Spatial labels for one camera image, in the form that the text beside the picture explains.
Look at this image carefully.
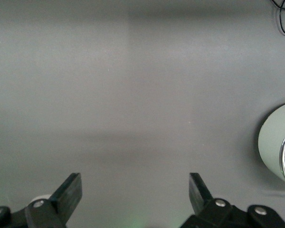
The pale green cooking pot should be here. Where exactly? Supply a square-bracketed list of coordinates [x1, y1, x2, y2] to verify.
[258, 101, 285, 190]

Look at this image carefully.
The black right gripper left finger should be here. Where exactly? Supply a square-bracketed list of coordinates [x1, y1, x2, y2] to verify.
[0, 172, 83, 228]

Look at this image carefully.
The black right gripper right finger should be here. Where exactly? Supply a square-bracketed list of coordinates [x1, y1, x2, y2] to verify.
[180, 172, 285, 228]

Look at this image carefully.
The thin black loose cable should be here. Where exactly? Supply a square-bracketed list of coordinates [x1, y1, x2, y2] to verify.
[270, 0, 285, 37]

